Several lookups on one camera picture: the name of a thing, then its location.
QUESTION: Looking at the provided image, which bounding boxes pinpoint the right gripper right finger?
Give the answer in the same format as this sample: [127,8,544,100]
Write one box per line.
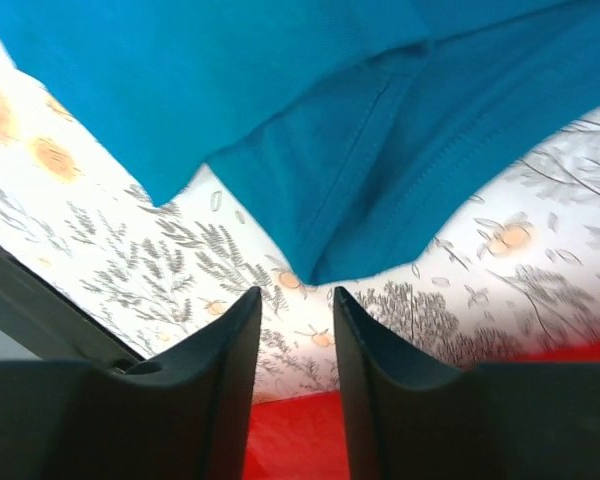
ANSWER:
[333,288,600,479]

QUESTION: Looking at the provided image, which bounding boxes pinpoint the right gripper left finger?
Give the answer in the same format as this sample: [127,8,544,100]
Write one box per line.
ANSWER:
[0,287,262,479]

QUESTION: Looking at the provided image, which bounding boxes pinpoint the teal blue t-shirt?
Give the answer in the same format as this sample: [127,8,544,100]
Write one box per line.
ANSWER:
[0,1,600,285]

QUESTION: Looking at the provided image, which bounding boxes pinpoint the red plastic bin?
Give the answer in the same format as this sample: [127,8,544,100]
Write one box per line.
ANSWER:
[242,337,600,480]

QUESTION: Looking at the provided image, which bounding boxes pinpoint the floral patterned table mat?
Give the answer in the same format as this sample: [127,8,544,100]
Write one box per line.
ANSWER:
[0,42,600,402]

